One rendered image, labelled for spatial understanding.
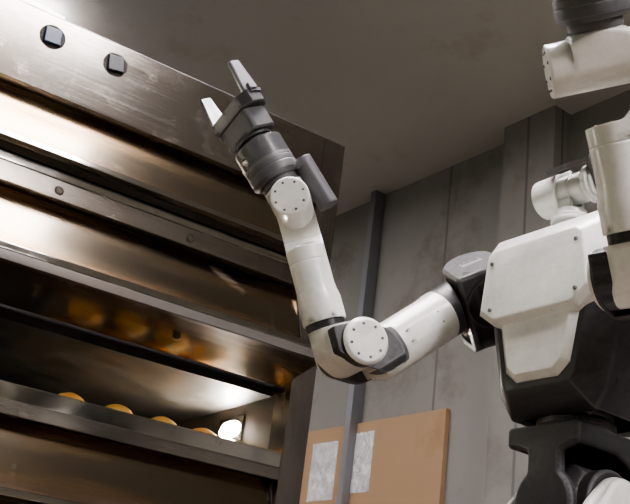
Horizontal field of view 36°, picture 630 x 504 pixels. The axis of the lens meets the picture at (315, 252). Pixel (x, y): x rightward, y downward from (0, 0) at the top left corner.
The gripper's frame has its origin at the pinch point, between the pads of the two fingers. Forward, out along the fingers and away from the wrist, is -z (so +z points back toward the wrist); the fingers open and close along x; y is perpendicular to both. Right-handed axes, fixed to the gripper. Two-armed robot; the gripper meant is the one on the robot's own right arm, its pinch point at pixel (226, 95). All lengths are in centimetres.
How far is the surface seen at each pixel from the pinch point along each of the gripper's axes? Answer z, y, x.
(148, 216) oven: -15, -29, -76
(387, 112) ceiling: -73, -243, -161
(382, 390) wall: 35, -226, -244
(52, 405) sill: 19, 11, -87
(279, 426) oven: 45, -45, -92
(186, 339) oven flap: 18, -23, -79
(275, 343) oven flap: 29, -39, -70
